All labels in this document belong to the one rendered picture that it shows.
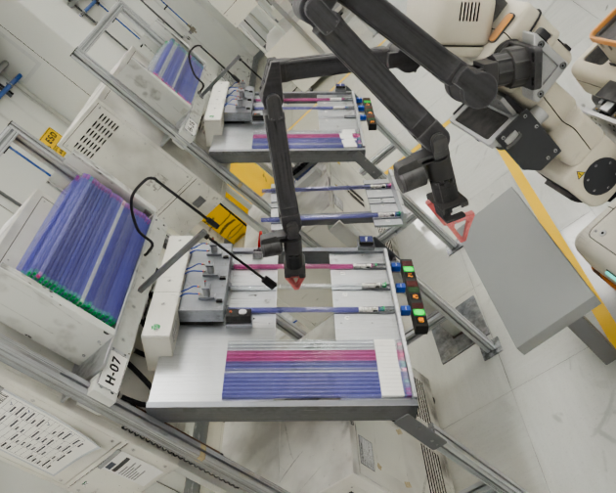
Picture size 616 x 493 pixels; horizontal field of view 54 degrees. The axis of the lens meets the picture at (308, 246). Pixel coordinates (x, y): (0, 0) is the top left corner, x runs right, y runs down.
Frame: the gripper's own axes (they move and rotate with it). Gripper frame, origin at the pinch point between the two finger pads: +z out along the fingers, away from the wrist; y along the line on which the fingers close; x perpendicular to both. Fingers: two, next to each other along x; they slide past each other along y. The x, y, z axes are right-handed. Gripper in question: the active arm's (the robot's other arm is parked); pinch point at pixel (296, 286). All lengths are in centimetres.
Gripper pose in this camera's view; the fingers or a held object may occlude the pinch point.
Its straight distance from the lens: 197.9
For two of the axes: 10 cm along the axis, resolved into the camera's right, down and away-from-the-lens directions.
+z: 0.5, 8.0, 5.9
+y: 0.3, 5.9, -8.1
